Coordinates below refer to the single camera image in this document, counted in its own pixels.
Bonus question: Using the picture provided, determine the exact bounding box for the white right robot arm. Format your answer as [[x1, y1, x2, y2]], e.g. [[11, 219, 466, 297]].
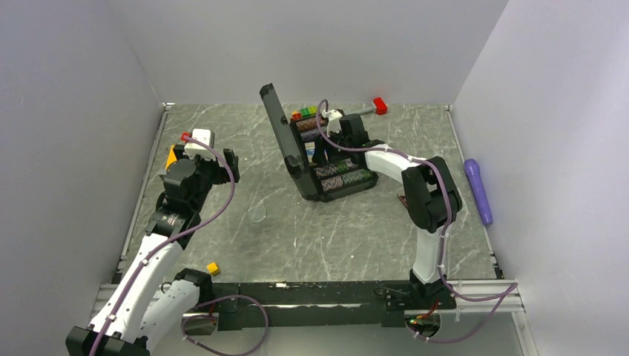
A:
[[315, 113, 457, 309]]

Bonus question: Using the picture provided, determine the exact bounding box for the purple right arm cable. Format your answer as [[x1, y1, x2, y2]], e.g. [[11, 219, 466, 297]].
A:
[[315, 99, 519, 345]]

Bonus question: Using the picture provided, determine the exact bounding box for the red headed toy hammer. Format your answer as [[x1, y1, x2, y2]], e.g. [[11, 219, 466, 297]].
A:
[[355, 97, 388, 116]]

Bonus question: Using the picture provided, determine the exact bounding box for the purple cylindrical flashlight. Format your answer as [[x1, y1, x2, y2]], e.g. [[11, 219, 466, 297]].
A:
[[464, 159, 493, 226]]

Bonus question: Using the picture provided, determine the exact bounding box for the black poker chip case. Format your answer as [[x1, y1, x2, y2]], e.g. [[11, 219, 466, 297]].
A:
[[260, 83, 379, 202]]

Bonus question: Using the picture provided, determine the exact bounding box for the purple green orange chip row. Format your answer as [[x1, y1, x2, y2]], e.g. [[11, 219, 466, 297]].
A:
[[300, 129, 320, 143]]

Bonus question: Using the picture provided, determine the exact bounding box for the orange black chip row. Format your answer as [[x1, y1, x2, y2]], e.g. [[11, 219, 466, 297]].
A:
[[296, 118, 317, 133]]

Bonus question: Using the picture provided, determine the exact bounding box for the blue green purple chip row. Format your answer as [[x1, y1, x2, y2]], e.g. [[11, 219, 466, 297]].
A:
[[314, 159, 359, 179]]

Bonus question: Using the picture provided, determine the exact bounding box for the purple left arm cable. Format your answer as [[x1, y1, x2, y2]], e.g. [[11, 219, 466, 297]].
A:
[[87, 136, 270, 356]]

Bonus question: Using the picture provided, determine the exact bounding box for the black base crossbar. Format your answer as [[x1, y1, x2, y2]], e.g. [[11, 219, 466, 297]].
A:
[[211, 280, 457, 331]]

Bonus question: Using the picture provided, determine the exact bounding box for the aluminium frame rail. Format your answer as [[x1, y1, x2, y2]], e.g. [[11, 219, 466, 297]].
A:
[[91, 283, 130, 318]]

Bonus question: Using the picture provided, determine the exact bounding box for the colourful toy brick stack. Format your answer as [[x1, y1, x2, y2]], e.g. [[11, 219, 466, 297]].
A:
[[291, 106, 317, 121]]

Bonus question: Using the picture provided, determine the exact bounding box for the small yellow cube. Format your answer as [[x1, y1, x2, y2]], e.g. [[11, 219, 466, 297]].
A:
[[206, 262, 221, 277]]

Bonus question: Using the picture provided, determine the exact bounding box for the red triangular dealer button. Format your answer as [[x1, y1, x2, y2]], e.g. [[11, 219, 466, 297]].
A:
[[398, 195, 408, 208]]

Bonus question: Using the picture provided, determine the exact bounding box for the yellow orange duplo brick tower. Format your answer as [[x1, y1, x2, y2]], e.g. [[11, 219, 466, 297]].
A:
[[157, 145, 177, 177]]

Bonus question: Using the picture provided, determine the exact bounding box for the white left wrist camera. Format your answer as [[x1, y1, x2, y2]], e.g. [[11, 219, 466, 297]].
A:
[[181, 128, 215, 159]]

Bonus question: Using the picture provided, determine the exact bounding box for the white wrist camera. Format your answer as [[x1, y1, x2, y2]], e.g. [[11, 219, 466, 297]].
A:
[[322, 109, 344, 135], [181, 128, 215, 159]]

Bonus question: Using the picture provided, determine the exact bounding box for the clear round plastic disc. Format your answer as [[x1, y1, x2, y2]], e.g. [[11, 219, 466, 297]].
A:
[[247, 204, 267, 223]]

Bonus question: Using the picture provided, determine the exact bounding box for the pink green chip row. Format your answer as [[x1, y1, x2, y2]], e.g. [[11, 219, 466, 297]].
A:
[[321, 168, 372, 191]]

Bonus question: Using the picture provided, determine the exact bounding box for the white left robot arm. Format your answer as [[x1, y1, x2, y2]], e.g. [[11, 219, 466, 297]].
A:
[[65, 145, 240, 355]]

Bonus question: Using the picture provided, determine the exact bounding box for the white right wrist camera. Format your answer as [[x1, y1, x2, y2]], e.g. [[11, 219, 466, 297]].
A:
[[322, 109, 344, 135]]

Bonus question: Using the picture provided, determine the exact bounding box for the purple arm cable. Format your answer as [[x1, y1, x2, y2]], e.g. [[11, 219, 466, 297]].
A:
[[315, 99, 519, 345], [87, 136, 270, 356]]

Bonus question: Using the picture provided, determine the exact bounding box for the blue texas holdem card deck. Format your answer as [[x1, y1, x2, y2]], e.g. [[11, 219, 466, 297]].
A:
[[305, 142, 316, 159]]

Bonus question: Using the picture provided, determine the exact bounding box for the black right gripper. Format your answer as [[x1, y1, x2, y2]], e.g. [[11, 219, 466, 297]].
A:
[[312, 126, 352, 167]]

